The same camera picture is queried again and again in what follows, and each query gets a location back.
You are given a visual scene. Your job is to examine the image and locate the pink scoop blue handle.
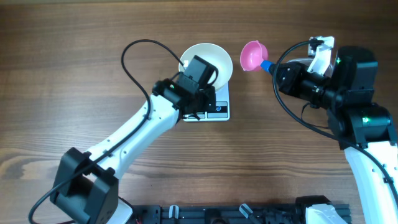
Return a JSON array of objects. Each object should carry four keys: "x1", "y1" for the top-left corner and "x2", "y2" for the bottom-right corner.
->
[{"x1": 239, "y1": 40, "x2": 273, "y2": 73}]

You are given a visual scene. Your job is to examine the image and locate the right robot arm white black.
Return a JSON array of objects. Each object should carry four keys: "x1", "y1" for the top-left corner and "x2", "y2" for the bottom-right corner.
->
[{"x1": 268, "y1": 46, "x2": 397, "y2": 223}]

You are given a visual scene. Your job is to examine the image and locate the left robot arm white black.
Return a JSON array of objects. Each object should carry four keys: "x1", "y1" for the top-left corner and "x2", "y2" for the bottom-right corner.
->
[{"x1": 50, "y1": 55, "x2": 219, "y2": 224}]

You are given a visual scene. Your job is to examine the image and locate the white digital kitchen scale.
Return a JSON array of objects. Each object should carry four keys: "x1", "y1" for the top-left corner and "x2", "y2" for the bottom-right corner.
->
[{"x1": 184, "y1": 83, "x2": 230, "y2": 122}]

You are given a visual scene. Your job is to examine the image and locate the white bowl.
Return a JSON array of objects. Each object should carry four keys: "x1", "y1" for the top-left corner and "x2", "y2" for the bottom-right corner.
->
[{"x1": 178, "y1": 43, "x2": 233, "y2": 91}]

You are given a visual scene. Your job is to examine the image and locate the black mounting rail base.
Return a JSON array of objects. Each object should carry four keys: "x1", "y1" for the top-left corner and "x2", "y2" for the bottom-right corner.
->
[{"x1": 127, "y1": 195, "x2": 352, "y2": 224}]

